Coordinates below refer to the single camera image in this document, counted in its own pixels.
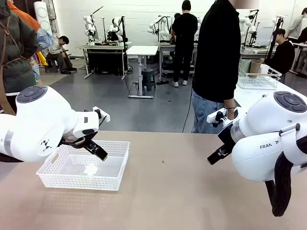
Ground person in dark green jacket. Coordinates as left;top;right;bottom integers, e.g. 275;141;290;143
0;0;46;115

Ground small white paper piece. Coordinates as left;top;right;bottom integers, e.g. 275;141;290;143
83;164;98;177

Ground white height-adjustable desk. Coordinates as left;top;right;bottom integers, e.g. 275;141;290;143
126;45;160;99

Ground black tripod stand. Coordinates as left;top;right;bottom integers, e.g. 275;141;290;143
267;15;287;60

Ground person's bare hand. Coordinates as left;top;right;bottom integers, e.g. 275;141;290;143
226;109;240;120

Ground figure in orange jacket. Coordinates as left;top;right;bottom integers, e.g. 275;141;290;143
7;0;53;83

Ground white side table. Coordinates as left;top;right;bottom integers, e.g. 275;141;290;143
234;62;307;108

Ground grey plastic stool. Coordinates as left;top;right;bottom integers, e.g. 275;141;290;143
141;69;156;91

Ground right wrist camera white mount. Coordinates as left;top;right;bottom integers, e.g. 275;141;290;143
206;107;240;127

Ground seated person beige trousers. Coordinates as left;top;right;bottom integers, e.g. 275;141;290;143
45;35;77;75

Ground standing person black t-shirt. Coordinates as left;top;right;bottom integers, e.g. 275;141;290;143
171;0;199;87

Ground white tower air conditioner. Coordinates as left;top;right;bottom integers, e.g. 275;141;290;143
33;1;52;36

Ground grey workbench with frame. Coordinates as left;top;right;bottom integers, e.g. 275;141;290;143
157;39;202;81

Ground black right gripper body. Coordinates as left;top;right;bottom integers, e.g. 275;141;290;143
217;121;238;152

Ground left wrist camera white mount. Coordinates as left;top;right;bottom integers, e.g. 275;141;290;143
92;106;111;124

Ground grey workbench black cabinet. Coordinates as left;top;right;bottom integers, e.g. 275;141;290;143
76;41;133;80

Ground seated person black hoodie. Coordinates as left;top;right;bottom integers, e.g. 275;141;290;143
265;28;295;83

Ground white perforated plastic basket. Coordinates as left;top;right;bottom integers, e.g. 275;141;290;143
35;140;130;192

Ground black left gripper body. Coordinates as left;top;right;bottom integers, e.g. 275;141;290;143
59;128;97;148

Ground person in black sweater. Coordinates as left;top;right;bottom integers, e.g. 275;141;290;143
191;0;260;134

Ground person in grey top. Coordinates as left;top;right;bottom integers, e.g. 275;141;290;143
286;7;307;44

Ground white wire dish rack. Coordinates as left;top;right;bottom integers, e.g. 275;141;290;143
237;67;283;91

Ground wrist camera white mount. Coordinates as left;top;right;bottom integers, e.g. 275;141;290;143
92;106;111;124
206;107;240;127

